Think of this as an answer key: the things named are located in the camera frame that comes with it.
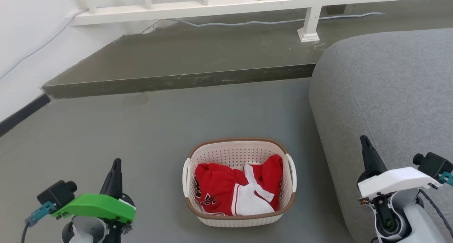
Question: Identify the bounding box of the thin grey wall cable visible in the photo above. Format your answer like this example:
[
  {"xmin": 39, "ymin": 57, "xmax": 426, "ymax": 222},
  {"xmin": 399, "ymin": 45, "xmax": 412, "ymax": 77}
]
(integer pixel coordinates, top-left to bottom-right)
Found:
[{"xmin": 0, "ymin": 9, "xmax": 89, "ymax": 81}]

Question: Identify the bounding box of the grey fabric sofa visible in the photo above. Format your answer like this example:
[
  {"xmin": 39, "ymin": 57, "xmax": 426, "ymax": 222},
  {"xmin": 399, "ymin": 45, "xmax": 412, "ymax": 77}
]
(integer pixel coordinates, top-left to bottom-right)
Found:
[{"xmin": 309, "ymin": 27, "xmax": 453, "ymax": 243}]

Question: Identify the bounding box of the light blue floor cable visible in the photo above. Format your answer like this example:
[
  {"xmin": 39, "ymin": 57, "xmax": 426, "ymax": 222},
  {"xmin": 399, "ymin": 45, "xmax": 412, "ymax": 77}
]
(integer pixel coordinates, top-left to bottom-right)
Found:
[{"xmin": 166, "ymin": 12, "xmax": 386, "ymax": 27}]

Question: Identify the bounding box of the camera cable teal plug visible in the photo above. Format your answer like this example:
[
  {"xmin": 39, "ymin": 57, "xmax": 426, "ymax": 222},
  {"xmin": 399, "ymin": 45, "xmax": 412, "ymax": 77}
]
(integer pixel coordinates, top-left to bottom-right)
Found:
[
  {"xmin": 419, "ymin": 172, "xmax": 453, "ymax": 237},
  {"xmin": 20, "ymin": 201, "xmax": 57, "ymax": 243}
]

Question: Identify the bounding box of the white shorts red trim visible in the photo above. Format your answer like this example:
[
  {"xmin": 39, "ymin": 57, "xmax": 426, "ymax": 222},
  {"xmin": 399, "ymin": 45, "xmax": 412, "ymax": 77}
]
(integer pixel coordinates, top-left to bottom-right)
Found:
[{"xmin": 231, "ymin": 162, "xmax": 275, "ymax": 216}]

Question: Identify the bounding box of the red sports jersey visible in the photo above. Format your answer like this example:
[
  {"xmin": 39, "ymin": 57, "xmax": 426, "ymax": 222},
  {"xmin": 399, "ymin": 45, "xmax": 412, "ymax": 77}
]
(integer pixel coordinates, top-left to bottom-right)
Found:
[{"xmin": 194, "ymin": 155, "xmax": 284, "ymax": 216}]

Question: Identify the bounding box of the white laundry basket brown rim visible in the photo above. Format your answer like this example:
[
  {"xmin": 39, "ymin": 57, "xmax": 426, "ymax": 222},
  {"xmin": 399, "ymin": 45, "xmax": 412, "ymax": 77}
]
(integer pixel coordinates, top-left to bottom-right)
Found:
[{"xmin": 182, "ymin": 137, "xmax": 297, "ymax": 228}]

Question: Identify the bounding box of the left camera cable teal plug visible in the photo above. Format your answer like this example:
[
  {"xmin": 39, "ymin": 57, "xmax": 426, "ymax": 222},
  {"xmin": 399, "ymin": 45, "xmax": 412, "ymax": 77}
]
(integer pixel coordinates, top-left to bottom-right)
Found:
[{"xmin": 20, "ymin": 201, "xmax": 57, "ymax": 243}]

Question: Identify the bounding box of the black baseboard strip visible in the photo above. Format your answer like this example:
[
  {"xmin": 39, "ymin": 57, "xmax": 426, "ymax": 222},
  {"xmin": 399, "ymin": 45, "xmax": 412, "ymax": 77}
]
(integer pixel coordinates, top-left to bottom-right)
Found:
[{"xmin": 0, "ymin": 93, "xmax": 51, "ymax": 137}]

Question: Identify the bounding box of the right camera cable teal plug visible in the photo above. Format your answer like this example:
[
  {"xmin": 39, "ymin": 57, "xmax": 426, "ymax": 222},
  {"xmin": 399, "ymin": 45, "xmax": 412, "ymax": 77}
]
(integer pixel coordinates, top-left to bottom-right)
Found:
[{"xmin": 419, "ymin": 172, "xmax": 453, "ymax": 237}]

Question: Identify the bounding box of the white wooden railing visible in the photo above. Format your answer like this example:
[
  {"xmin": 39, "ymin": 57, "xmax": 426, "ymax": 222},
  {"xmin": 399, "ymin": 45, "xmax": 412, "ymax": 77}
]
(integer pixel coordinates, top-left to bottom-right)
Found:
[{"xmin": 71, "ymin": 0, "xmax": 453, "ymax": 42}]

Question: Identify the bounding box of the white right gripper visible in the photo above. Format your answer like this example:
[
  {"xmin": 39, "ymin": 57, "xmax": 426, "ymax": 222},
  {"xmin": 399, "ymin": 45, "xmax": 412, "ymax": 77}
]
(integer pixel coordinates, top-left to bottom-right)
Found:
[{"xmin": 357, "ymin": 135, "xmax": 442, "ymax": 200}]

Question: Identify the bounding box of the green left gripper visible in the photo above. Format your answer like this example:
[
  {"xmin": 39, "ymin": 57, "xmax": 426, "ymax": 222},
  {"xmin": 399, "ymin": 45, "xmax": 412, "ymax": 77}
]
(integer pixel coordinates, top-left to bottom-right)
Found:
[{"xmin": 52, "ymin": 158, "xmax": 136, "ymax": 224}]

